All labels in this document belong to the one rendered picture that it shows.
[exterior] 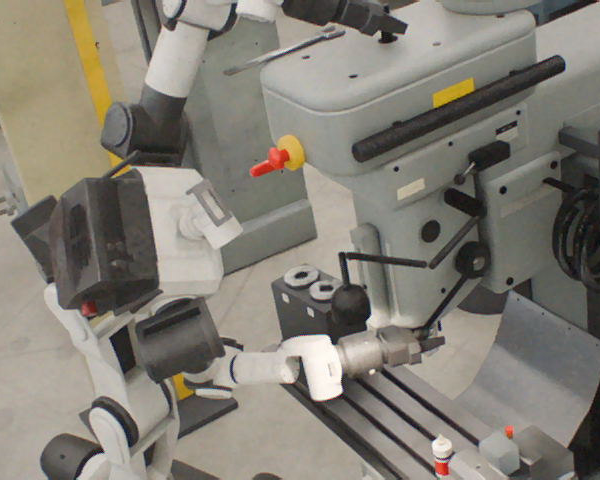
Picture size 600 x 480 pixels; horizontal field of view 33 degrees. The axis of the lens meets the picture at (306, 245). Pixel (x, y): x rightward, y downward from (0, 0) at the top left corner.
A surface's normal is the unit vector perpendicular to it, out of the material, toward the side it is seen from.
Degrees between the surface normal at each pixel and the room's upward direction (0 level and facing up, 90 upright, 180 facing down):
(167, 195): 58
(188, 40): 96
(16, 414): 0
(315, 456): 0
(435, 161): 90
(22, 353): 0
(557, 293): 90
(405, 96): 90
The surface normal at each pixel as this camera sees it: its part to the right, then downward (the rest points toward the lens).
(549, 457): -0.16, -0.85
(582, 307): -0.83, 0.40
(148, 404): 0.76, 0.06
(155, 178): 0.59, -0.28
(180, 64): 0.36, 0.51
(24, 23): 0.54, 0.36
